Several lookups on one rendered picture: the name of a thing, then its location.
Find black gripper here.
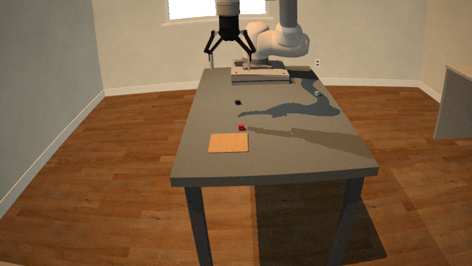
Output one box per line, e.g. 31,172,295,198
204,15,256,71

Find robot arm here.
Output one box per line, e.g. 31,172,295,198
217,0,310,70

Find orange flat mat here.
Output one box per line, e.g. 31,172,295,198
208,133,248,153

